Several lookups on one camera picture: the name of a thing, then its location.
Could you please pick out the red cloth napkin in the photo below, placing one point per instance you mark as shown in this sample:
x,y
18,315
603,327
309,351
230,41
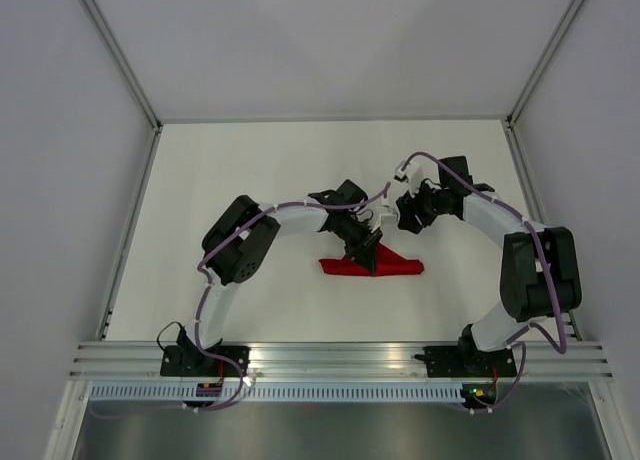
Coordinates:
x,y
389,263

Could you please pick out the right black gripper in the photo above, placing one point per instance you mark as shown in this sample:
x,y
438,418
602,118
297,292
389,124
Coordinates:
x,y
410,206

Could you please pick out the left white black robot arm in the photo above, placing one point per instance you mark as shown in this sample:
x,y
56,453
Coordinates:
x,y
237,244

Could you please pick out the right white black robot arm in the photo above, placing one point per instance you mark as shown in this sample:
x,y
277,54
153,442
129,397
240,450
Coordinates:
x,y
539,274

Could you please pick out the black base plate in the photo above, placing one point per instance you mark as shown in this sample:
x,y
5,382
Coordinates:
x,y
175,363
448,361

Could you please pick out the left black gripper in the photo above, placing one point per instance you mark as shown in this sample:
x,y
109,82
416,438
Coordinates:
x,y
364,250

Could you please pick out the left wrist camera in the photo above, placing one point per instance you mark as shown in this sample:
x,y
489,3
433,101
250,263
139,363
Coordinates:
x,y
384,215

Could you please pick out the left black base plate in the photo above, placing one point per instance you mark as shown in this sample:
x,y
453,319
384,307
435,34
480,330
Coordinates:
x,y
175,363

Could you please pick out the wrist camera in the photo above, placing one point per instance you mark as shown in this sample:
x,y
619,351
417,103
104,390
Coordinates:
x,y
410,174
384,215

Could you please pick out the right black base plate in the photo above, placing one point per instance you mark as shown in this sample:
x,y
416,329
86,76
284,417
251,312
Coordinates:
x,y
448,361

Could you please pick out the right aluminium frame post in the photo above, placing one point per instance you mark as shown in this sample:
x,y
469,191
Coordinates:
x,y
544,61

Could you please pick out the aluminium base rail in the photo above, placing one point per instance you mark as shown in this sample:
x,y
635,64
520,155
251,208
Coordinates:
x,y
584,362

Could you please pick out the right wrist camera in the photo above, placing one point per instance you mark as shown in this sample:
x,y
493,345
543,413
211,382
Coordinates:
x,y
410,174

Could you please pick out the white slotted cable duct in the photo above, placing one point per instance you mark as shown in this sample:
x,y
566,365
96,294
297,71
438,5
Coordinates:
x,y
298,392

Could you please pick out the left aluminium frame post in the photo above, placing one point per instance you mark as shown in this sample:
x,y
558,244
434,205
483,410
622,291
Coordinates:
x,y
100,22

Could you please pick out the aluminium frame post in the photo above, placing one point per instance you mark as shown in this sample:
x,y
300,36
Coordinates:
x,y
100,22
544,61

